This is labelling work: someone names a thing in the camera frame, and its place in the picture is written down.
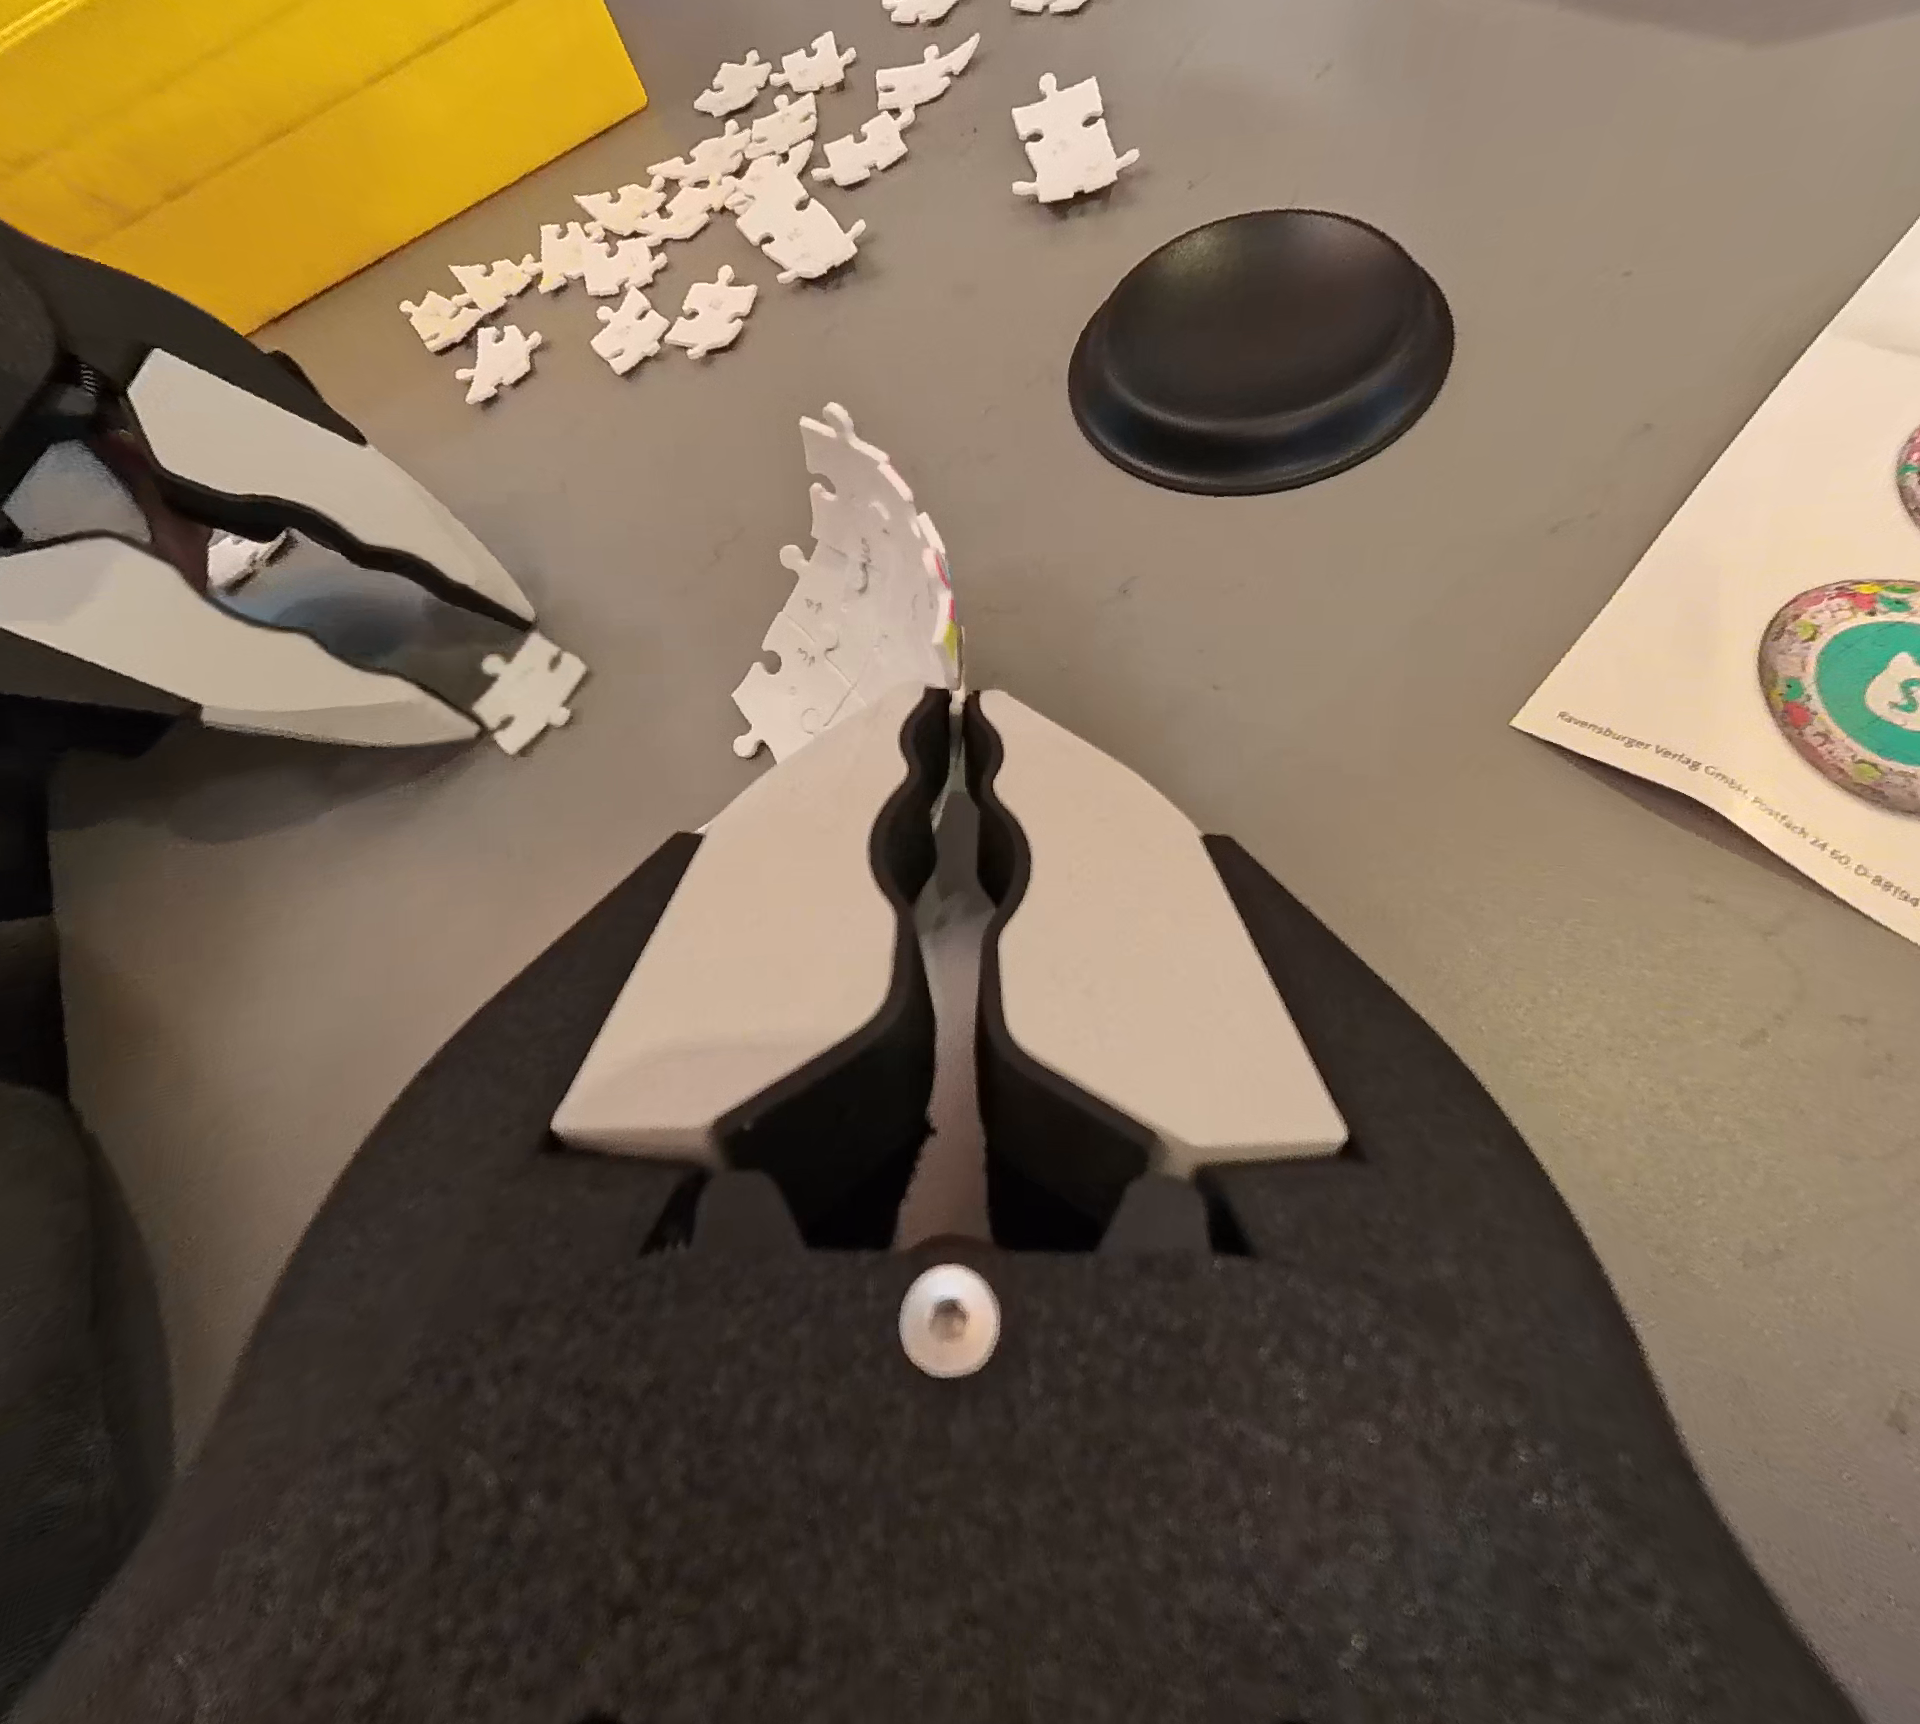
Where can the single white puzzle piece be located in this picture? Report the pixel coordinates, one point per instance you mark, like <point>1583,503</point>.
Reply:
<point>533,693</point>

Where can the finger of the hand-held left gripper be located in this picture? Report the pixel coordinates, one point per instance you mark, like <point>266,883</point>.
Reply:
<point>314,464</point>
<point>150,636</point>

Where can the illustrated instruction leaflet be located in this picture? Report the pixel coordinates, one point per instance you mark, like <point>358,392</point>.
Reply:
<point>1724,644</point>

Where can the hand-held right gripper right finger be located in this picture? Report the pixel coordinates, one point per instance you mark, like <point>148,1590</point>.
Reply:
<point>1154,988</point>

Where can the black round puzzle stand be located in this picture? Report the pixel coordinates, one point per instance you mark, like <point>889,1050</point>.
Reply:
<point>1260,359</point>

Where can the spread of white puzzle pieces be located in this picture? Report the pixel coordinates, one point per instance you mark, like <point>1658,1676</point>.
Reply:
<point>751,194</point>

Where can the yellow plastic bin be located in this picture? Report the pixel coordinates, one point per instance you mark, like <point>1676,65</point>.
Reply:
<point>300,75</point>

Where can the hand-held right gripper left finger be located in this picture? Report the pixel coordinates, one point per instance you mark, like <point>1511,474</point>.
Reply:
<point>751,988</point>

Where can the curved assembled puzzle section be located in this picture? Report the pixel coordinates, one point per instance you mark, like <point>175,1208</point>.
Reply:
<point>855,584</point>

